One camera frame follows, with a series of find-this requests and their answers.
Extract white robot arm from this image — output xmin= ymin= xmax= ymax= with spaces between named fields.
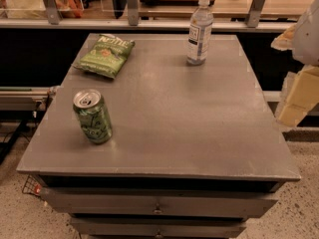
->
xmin=271 ymin=0 xmax=319 ymax=127

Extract clear plastic water bottle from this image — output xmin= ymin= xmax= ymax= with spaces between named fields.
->
xmin=187 ymin=0 xmax=213 ymax=65

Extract grey drawer cabinet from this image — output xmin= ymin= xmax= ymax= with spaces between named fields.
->
xmin=18 ymin=35 xmax=300 ymax=224

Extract green chip bag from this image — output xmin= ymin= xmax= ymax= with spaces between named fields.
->
xmin=74 ymin=34 xmax=136 ymax=79

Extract green soda can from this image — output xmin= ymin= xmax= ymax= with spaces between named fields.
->
xmin=73 ymin=89 xmax=113 ymax=144

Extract lower grey drawer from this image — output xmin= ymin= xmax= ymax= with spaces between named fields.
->
xmin=71 ymin=217 xmax=246 ymax=239

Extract grey drawer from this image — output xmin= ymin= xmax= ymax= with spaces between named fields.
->
xmin=71 ymin=217 xmax=246 ymax=239
xmin=41 ymin=187 xmax=276 ymax=219

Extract upper grey drawer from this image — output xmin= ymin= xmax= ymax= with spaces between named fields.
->
xmin=41 ymin=187 xmax=276 ymax=219

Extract clear plastic box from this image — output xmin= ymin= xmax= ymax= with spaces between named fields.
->
xmin=1 ymin=0 xmax=83 ymax=19

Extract metal railing frame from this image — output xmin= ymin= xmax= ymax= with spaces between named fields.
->
xmin=0 ymin=0 xmax=298 ymax=33

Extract wire basket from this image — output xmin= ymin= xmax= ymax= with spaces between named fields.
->
xmin=22 ymin=175 xmax=42 ymax=196

